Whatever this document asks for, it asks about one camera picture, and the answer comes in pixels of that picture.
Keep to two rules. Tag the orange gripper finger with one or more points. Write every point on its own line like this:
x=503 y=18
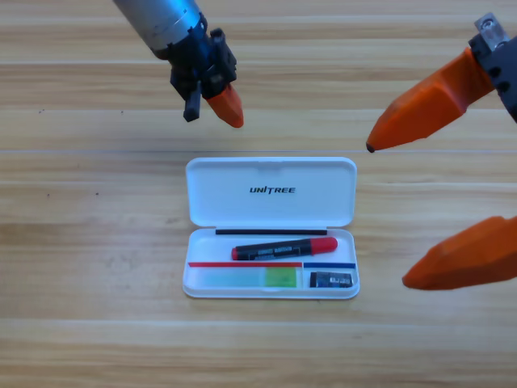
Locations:
x=468 y=258

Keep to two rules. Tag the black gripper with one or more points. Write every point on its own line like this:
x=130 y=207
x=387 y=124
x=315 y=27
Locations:
x=503 y=68
x=202 y=64

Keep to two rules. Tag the green highlighter pen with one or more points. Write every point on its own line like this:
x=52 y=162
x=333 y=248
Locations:
x=278 y=279

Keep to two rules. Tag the black and red marker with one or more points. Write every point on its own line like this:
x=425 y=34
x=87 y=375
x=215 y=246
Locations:
x=282 y=249

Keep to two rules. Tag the small blue black eraser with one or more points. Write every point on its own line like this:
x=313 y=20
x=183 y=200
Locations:
x=331 y=279

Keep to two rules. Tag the white Unitree pencil case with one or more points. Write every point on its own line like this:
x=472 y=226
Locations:
x=242 y=202

